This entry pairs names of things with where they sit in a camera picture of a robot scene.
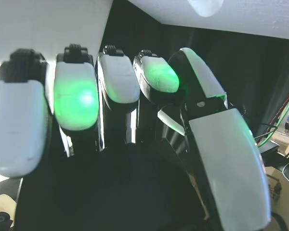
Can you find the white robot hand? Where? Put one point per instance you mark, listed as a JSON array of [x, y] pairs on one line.
[[125, 187]]

